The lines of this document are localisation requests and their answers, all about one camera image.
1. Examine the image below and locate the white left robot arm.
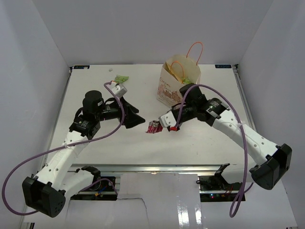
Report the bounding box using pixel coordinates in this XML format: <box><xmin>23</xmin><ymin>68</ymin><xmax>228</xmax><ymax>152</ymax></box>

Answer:
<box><xmin>22</xmin><ymin>85</ymin><xmax>145</xmax><ymax>218</ymax></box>

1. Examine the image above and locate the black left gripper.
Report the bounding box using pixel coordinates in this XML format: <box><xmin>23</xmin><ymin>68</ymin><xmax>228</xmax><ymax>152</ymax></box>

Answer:
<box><xmin>96</xmin><ymin>96</ymin><xmax>145</xmax><ymax>128</ymax></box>

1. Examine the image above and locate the blue label right corner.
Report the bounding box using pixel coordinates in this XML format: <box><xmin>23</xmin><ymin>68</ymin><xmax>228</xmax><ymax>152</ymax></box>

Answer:
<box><xmin>215</xmin><ymin>64</ymin><xmax>232</xmax><ymax>69</ymax></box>

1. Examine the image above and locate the blue label corner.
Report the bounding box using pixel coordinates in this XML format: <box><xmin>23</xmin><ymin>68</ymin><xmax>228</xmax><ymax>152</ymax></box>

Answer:
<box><xmin>215</xmin><ymin>64</ymin><xmax>232</xmax><ymax>69</ymax></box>
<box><xmin>73</xmin><ymin>65</ymin><xmax>90</xmax><ymax>69</ymax></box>

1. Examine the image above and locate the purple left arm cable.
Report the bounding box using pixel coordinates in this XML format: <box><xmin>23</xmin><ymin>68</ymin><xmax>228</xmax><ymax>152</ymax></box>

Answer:
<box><xmin>1</xmin><ymin>81</ymin><xmax>126</xmax><ymax>217</ymax></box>

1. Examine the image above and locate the blue label left corner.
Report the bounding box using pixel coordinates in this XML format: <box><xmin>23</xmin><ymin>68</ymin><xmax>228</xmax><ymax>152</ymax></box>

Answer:
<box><xmin>73</xmin><ymin>65</ymin><xmax>90</xmax><ymax>69</ymax></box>

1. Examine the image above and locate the red candy packet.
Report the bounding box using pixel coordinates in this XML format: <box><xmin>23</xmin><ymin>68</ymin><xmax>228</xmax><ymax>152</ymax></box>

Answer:
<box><xmin>146</xmin><ymin>120</ymin><xmax>163</xmax><ymax>134</ymax></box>

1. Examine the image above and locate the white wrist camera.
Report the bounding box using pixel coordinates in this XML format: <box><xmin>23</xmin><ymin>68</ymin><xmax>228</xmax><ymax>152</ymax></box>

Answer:
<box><xmin>159</xmin><ymin>111</ymin><xmax>179</xmax><ymax>132</ymax></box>
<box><xmin>110</xmin><ymin>82</ymin><xmax>127</xmax><ymax>98</ymax></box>

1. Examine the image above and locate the green triangular snack packet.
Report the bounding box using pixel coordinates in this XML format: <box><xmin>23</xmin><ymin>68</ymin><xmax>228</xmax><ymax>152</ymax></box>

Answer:
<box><xmin>182</xmin><ymin>77</ymin><xmax>193</xmax><ymax>85</ymax></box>

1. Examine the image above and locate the yellow chips bag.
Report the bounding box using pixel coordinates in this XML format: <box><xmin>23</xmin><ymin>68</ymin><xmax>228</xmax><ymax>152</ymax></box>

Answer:
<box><xmin>166</xmin><ymin>61</ymin><xmax>184</xmax><ymax>83</ymax></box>

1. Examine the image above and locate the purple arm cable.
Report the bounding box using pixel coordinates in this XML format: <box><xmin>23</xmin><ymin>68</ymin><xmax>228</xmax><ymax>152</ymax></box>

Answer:
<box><xmin>175</xmin><ymin>84</ymin><xmax>254</xmax><ymax>218</ymax></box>
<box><xmin>1</xmin><ymin>81</ymin><xmax>126</xmax><ymax>217</ymax></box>

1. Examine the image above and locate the light green snack packet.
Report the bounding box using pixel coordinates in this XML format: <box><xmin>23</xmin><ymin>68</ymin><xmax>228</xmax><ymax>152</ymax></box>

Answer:
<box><xmin>114</xmin><ymin>75</ymin><xmax>129</xmax><ymax>83</ymax></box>

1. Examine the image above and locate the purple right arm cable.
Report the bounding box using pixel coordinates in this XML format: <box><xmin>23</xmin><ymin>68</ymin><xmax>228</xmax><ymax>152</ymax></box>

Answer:
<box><xmin>175</xmin><ymin>84</ymin><xmax>254</xmax><ymax>218</ymax></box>

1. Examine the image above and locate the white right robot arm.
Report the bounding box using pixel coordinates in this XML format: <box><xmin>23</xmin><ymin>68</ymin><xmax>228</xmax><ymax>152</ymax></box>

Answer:
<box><xmin>160</xmin><ymin>83</ymin><xmax>292</xmax><ymax>190</ymax></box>

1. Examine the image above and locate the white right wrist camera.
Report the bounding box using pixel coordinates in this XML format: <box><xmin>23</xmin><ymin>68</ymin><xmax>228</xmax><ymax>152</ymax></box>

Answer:
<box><xmin>159</xmin><ymin>111</ymin><xmax>179</xmax><ymax>132</ymax></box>

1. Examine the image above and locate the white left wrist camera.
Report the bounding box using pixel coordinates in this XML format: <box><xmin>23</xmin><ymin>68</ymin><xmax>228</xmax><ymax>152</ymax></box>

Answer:
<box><xmin>110</xmin><ymin>82</ymin><xmax>127</xmax><ymax>98</ymax></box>

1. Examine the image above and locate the aluminium table frame rail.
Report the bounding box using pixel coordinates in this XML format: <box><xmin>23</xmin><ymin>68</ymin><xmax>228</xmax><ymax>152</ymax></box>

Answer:
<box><xmin>41</xmin><ymin>163</ymin><xmax>248</xmax><ymax>175</ymax></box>

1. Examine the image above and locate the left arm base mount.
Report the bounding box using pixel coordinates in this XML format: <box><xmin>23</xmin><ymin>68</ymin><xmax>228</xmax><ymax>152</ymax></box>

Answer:
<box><xmin>71</xmin><ymin>180</ymin><xmax>117</xmax><ymax>201</ymax></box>

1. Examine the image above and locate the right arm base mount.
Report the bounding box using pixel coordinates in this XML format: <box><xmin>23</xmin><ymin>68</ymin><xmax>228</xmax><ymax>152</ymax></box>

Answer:
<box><xmin>196</xmin><ymin>163</ymin><xmax>242</xmax><ymax>203</ymax></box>

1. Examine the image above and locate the paper bag with orange handles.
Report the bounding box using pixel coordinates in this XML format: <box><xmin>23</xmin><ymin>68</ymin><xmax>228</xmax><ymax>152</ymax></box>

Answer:
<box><xmin>157</xmin><ymin>42</ymin><xmax>204</xmax><ymax>107</ymax></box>

